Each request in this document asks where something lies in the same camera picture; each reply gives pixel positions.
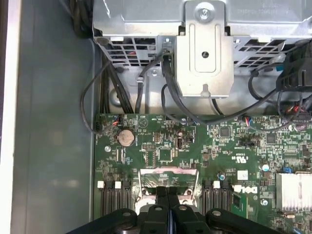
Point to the black square chip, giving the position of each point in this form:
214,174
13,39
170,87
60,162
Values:
224,131
270,138

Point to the silver metal bracket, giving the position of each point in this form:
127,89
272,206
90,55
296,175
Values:
204,73

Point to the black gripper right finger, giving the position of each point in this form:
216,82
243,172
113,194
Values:
185,219

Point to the silver finned heatsink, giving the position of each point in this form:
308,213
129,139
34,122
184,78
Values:
292,190

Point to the silver internal USB port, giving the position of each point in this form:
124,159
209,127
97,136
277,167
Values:
178,143

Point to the metal socket cover frame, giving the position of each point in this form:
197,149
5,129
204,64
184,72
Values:
168,171

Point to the silver coin cell battery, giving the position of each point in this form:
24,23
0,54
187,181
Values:
126,137

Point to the silver screw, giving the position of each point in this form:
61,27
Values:
107,148
264,202

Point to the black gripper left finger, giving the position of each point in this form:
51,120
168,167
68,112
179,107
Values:
156,219

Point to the CPU socket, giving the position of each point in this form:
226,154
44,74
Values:
189,192

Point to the green motherboard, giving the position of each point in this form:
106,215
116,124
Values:
200,151

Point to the silver metal drive cage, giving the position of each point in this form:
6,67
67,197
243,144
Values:
146,24

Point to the blue top capacitor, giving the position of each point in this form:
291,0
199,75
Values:
265,167
221,176

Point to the black RAM slot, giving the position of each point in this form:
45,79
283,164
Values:
109,185
101,184
127,185
217,184
117,184
207,185
225,186

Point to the black plastic connector housing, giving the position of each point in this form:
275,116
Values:
297,73

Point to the grey metal PC case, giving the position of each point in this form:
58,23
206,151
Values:
53,122

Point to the silver topped CPU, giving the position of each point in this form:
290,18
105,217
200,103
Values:
145,206

